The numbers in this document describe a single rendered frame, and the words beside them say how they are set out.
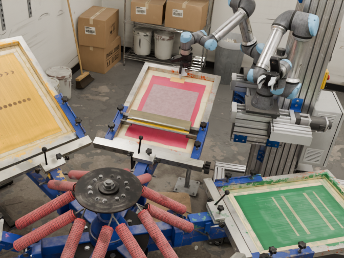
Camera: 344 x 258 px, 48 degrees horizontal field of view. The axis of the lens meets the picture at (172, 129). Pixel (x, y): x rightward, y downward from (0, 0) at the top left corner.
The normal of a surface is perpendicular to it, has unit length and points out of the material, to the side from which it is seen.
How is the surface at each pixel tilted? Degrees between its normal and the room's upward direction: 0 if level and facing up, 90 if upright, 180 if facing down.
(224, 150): 0
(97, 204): 0
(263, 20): 90
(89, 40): 91
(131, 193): 0
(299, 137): 90
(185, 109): 17
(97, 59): 90
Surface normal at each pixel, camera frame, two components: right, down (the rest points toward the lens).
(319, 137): -0.14, 0.53
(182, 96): 0.00, -0.65
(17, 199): 0.08, -0.83
